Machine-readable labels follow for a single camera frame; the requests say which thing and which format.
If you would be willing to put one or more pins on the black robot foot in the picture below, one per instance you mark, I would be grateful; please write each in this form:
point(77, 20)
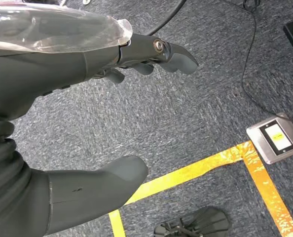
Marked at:
point(205, 222)

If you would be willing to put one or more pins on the yellow floor tape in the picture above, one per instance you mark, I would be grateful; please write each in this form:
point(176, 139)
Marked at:
point(260, 176)

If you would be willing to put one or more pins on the metal floor socket plate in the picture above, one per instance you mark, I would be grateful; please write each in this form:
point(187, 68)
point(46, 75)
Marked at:
point(264, 140)

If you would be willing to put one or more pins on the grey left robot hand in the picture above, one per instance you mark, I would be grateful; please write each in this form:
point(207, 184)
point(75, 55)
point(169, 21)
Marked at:
point(38, 75)

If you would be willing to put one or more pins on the clear plastic hand wrap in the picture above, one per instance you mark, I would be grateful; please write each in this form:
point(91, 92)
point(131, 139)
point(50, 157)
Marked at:
point(63, 29)

